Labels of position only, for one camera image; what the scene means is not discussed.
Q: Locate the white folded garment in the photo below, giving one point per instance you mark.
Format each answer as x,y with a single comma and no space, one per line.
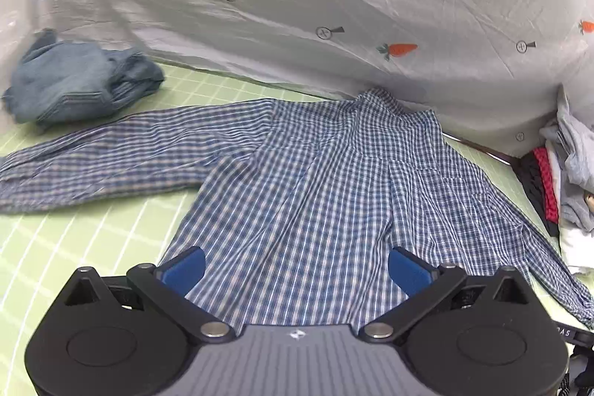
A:
576,245

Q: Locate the red black knit garment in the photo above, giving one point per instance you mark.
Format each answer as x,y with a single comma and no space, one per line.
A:
534,173

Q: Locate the blue denim jeans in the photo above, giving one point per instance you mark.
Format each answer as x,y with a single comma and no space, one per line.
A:
61,82

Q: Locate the blue plaid shirt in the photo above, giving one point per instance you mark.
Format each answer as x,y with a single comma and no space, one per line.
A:
299,203

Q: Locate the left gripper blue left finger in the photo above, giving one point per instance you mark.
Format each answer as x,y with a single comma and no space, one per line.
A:
183,272

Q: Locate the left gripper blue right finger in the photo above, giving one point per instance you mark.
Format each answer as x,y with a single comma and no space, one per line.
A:
409,272

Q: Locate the light grey folded garment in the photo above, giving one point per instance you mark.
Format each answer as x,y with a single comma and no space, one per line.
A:
573,143

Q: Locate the grey carrot print storage bag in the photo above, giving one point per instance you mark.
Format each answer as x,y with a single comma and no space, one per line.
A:
490,69

